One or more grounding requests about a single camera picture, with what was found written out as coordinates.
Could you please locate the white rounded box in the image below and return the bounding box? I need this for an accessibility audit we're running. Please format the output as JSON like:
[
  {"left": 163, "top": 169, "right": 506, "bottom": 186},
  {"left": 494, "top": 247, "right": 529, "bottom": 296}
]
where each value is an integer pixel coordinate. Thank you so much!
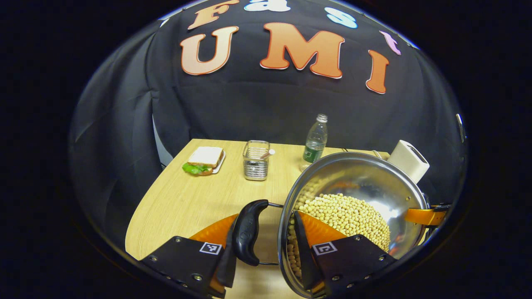
[{"left": 387, "top": 140, "right": 430, "bottom": 184}]

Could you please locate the metal wire basket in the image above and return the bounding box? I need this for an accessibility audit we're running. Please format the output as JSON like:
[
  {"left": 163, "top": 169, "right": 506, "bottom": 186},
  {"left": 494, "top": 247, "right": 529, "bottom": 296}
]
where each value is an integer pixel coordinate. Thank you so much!
[{"left": 243, "top": 140, "right": 271, "bottom": 181}]

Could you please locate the white sandwich plate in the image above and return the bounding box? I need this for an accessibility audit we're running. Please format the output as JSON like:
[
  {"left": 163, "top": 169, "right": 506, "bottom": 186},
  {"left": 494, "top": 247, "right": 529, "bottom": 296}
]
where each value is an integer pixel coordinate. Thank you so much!
[{"left": 210, "top": 149, "right": 226, "bottom": 174}]

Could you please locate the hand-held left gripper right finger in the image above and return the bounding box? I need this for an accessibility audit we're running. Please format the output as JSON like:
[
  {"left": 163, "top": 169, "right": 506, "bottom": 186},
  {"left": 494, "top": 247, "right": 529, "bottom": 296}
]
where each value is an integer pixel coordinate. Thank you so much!
[{"left": 293, "top": 211, "right": 397, "bottom": 297}]

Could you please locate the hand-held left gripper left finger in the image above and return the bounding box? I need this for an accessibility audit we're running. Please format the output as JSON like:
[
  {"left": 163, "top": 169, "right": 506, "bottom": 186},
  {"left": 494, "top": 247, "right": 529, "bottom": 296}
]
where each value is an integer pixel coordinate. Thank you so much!
[{"left": 139, "top": 214, "right": 239, "bottom": 299}]

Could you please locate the clear plastic water bottle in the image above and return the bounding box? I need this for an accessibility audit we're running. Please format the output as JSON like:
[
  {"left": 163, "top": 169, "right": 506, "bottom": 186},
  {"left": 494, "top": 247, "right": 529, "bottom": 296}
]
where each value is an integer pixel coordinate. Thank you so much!
[{"left": 299, "top": 114, "right": 328, "bottom": 172}]

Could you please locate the pile of soybeans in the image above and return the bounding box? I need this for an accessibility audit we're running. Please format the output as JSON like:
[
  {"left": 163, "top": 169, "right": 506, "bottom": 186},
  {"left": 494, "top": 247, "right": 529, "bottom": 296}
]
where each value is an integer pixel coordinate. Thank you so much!
[{"left": 287, "top": 179, "right": 391, "bottom": 279}]

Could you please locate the sandwich with lettuce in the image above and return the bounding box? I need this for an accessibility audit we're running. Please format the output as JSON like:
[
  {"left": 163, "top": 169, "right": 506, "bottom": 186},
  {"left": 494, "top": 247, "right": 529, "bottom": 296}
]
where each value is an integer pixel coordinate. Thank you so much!
[{"left": 182, "top": 146, "right": 224, "bottom": 176}]

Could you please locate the steel pot with black handle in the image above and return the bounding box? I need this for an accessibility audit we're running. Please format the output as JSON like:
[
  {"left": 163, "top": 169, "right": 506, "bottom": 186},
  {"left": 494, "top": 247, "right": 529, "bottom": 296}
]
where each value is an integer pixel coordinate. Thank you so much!
[{"left": 232, "top": 152, "right": 431, "bottom": 299}]

